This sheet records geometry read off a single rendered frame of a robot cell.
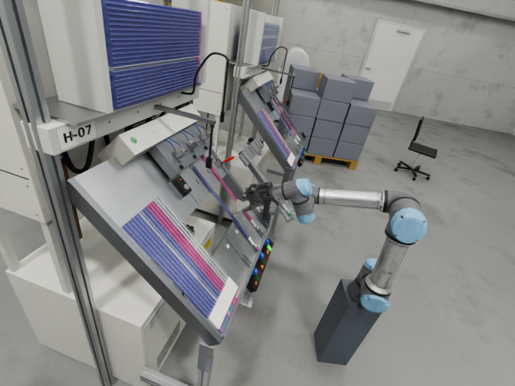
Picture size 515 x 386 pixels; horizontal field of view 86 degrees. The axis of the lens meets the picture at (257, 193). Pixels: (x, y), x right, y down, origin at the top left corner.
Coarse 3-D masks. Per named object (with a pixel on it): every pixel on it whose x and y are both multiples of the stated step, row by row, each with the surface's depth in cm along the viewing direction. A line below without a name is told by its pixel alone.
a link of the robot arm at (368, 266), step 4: (368, 260) 134; (372, 260) 135; (376, 260) 136; (364, 264) 135; (368, 264) 132; (372, 264) 132; (364, 268) 134; (368, 268) 131; (372, 268) 130; (360, 272) 138; (364, 272) 133; (368, 272) 131; (360, 276) 136; (364, 276) 130; (360, 280) 137; (360, 284) 137
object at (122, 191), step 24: (96, 168) 85; (120, 168) 92; (144, 168) 101; (216, 168) 137; (96, 192) 82; (120, 192) 89; (144, 192) 96; (168, 192) 105; (192, 192) 116; (120, 216) 86
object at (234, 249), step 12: (240, 216) 136; (252, 216) 145; (228, 228) 126; (252, 228) 140; (264, 228) 150; (228, 240) 122; (240, 240) 128; (216, 252) 113; (228, 252) 119; (240, 252) 125; (252, 252) 132; (228, 264) 116; (240, 264) 121; (240, 276) 118
